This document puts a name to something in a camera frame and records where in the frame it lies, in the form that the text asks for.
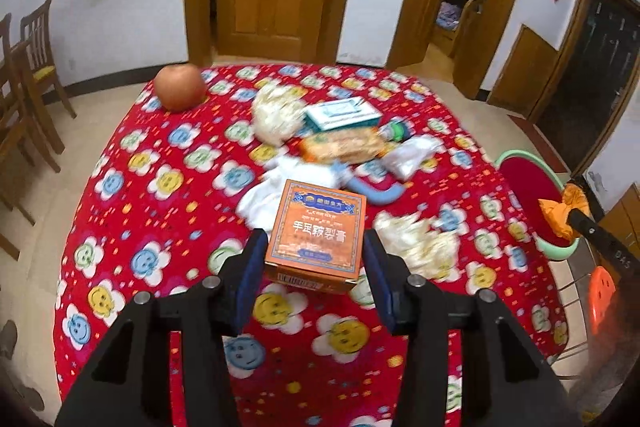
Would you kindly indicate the dark metal door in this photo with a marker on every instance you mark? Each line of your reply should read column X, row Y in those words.
column 595, row 82

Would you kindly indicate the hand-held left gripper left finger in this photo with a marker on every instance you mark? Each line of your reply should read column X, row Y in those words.
column 252, row 277

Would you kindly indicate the wooden bed with bedding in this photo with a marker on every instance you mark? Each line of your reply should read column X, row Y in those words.
column 457, row 2

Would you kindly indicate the orange cardboard box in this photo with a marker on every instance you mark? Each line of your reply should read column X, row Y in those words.
column 317, row 232

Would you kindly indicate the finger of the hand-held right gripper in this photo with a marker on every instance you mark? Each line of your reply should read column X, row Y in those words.
column 589, row 194
column 602, row 239

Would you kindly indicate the small green and blue bottle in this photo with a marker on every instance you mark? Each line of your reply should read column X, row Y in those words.
column 395, row 130

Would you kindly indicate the white and teal box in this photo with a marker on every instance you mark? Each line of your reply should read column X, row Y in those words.
column 342, row 114

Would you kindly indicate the orange snack packet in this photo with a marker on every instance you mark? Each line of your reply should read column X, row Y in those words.
column 342, row 147

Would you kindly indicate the white tissue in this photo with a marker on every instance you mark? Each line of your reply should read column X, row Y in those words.
column 270, row 189

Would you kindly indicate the blue tube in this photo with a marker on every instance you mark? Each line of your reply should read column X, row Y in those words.
column 382, row 194

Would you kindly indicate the red basin with green rim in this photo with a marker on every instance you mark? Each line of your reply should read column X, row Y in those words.
column 527, row 187

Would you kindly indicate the red smiley flower tablecloth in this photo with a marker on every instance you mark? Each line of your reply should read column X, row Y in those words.
column 165, row 207

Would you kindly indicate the orange smiley plastic stool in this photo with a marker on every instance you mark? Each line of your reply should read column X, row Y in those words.
column 602, row 297

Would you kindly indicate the orange cloth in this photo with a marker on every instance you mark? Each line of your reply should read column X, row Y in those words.
column 560, row 214

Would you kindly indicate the red apple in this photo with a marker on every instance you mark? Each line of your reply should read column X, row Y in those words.
column 179, row 87

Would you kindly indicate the wooden wall cabinet panel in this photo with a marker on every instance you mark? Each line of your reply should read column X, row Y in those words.
column 525, row 72

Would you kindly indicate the clear plastic bag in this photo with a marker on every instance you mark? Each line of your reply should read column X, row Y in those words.
column 412, row 157

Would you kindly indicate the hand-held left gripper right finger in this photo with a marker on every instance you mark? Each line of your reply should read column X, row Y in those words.
column 380, row 287

